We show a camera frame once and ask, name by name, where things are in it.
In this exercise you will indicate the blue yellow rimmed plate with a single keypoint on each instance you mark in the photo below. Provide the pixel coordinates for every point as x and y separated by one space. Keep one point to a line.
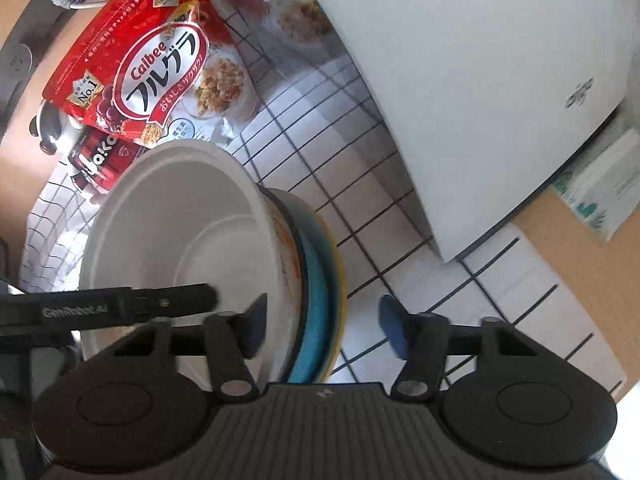
322 306

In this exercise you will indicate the red Calbee granola bag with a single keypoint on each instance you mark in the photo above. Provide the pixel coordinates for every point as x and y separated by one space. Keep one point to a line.
153 71

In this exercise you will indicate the white paper bowl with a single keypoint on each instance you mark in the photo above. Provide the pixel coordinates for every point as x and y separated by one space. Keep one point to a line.
189 213

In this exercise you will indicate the white checkered tablecloth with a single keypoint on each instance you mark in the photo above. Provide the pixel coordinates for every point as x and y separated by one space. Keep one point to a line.
319 136

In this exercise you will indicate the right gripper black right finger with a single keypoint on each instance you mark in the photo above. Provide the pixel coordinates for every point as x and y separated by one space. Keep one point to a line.
421 341

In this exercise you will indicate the white tissue box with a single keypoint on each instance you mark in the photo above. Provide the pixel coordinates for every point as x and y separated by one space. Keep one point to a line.
602 187

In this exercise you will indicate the glass panel computer case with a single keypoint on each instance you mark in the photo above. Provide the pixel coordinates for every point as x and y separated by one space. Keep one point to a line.
487 99

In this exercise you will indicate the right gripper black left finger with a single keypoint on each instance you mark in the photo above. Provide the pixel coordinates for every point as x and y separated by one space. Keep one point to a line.
231 340

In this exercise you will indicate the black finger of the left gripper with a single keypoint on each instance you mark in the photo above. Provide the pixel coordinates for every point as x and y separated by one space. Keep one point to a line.
174 300

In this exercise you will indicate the black power strip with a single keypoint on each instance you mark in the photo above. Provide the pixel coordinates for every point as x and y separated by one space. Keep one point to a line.
21 52

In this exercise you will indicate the red black mascot figurine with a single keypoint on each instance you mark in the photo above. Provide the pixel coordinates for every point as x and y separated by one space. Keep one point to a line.
94 160

